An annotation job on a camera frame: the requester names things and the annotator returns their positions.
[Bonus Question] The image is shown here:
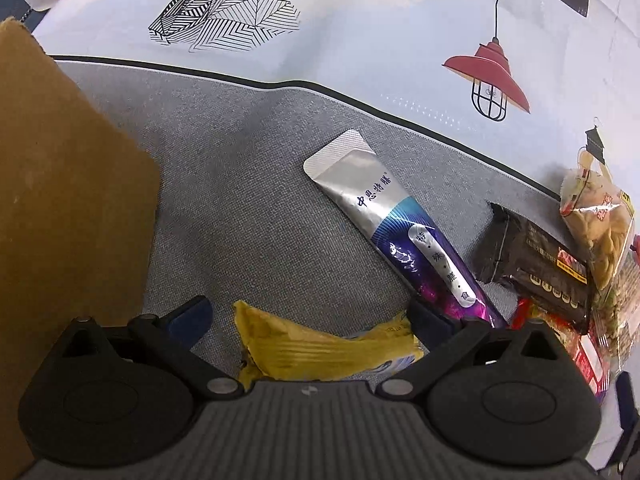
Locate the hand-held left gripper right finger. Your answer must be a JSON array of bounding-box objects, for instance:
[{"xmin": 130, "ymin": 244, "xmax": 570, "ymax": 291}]
[{"xmin": 376, "ymin": 300, "xmax": 571, "ymax": 401}]

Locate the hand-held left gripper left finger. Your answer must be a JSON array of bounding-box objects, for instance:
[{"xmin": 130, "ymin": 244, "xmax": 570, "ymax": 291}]
[{"xmin": 62, "ymin": 296, "xmax": 246, "ymax": 402}]

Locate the yellow snack packet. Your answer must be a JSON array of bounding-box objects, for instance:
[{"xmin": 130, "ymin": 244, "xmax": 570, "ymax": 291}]
[{"xmin": 232, "ymin": 300, "xmax": 426, "ymax": 383}]

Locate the dark brown snack packet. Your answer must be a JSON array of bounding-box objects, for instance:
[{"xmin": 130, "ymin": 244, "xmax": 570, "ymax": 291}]
[{"xmin": 472, "ymin": 201, "xmax": 593, "ymax": 336}]

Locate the silver purple toothpaste tube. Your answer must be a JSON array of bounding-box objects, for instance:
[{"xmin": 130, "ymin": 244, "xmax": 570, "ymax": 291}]
[{"xmin": 302, "ymin": 129, "xmax": 508, "ymax": 330}]

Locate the cardboard box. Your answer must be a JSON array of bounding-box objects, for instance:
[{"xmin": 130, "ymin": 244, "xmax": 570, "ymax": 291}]
[{"xmin": 0, "ymin": 17, "xmax": 162, "ymax": 480}]

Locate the red and white snack packet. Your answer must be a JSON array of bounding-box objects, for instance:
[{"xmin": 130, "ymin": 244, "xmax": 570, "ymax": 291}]
[{"xmin": 510, "ymin": 297, "xmax": 612, "ymax": 401}]

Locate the clear-wrapped grain bar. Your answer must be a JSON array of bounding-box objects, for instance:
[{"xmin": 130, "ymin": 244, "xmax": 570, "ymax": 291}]
[{"xmin": 590, "ymin": 255, "xmax": 640, "ymax": 376}]

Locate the clear bag of crackers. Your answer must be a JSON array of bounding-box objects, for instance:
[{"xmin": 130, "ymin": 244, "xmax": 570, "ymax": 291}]
[{"xmin": 559, "ymin": 145, "xmax": 636, "ymax": 291}]

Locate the printed sofa cover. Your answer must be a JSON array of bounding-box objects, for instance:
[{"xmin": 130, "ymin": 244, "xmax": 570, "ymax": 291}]
[{"xmin": 0, "ymin": 0, "xmax": 640, "ymax": 480}]

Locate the blue sofa armrest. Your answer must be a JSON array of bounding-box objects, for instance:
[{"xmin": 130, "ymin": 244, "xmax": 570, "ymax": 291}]
[{"xmin": 0, "ymin": 0, "xmax": 51, "ymax": 31}]

